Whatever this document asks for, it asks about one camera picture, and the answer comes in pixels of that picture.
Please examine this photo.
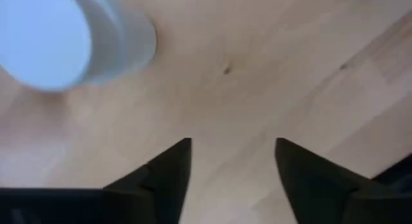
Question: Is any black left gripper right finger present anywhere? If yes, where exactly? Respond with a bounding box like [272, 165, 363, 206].
[276, 137, 371, 224]

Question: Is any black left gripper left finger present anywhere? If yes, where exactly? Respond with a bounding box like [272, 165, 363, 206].
[103, 137, 193, 224]

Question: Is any white plastic pill bottle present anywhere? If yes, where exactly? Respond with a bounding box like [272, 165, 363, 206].
[0, 0, 158, 92]

